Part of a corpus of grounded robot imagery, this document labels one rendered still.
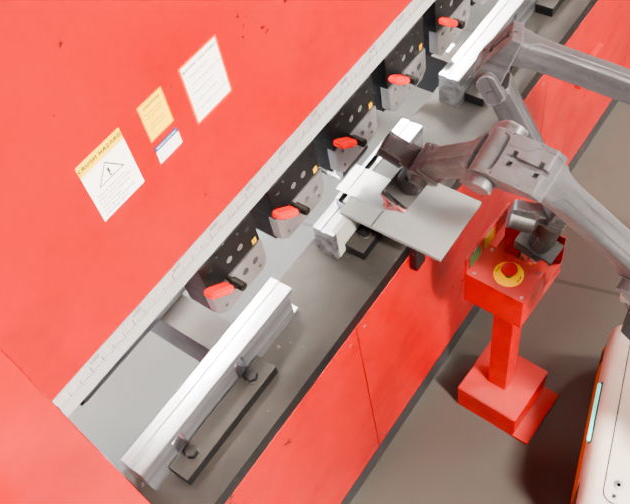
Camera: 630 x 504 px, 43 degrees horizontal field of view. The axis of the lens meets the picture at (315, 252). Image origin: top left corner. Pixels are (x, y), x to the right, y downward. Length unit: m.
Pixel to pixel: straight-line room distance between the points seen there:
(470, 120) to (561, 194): 0.98
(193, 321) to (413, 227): 0.55
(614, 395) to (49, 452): 1.75
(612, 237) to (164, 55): 0.72
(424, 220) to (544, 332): 1.10
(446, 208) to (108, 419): 1.52
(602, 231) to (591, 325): 1.57
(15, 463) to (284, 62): 0.78
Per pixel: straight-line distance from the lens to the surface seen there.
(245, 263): 1.52
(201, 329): 1.87
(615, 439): 2.37
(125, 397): 2.88
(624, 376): 2.46
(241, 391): 1.74
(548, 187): 1.18
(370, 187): 1.86
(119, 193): 1.18
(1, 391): 0.87
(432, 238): 1.77
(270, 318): 1.74
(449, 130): 2.14
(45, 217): 1.11
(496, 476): 2.59
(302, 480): 2.06
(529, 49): 1.62
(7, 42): 0.98
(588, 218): 1.26
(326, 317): 1.82
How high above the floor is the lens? 2.44
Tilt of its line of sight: 54 degrees down
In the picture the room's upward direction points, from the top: 14 degrees counter-clockwise
